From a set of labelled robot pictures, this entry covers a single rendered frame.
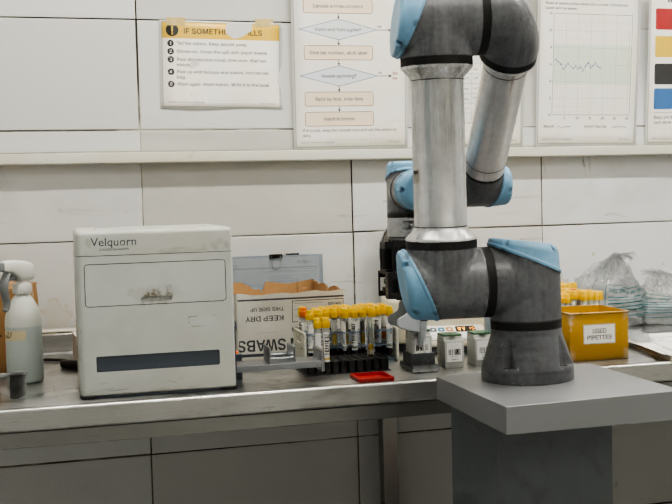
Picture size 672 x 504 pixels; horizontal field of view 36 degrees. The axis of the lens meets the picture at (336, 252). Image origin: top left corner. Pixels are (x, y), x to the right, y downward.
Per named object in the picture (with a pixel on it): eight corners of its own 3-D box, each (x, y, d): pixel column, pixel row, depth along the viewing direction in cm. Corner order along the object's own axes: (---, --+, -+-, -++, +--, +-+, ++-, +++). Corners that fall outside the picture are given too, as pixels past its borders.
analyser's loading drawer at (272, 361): (216, 378, 192) (216, 350, 192) (211, 373, 198) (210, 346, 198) (324, 371, 197) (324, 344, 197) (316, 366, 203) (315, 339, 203)
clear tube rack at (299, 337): (304, 368, 214) (303, 333, 213) (293, 360, 223) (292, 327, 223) (399, 361, 219) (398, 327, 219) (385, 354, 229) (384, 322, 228)
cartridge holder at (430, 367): (413, 373, 204) (412, 355, 203) (399, 366, 212) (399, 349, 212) (439, 371, 205) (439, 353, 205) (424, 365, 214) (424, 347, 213)
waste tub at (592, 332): (569, 362, 212) (568, 313, 212) (543, 353, 225) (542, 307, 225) (630, 358, 215) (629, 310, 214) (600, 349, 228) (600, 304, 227)
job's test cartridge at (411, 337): (413, 364, 206) (412, 332, 205) (405, 361, 210) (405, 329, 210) (432, 363, 207) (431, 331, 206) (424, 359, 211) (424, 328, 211)
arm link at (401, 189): (457, 166, 191) (445, 168, 202) (397, 168, 190) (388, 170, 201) (459, 209, 192) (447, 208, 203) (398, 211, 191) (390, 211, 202)
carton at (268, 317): (236, 364, 221) (233, 293, 220) (216, 346, 249) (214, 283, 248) (348, 356, 227) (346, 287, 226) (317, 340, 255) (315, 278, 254)
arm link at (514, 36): (548, -35, 167) (499, 178, 205) (481, -34, 166) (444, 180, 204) (565, 9, 160) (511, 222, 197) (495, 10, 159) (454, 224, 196)
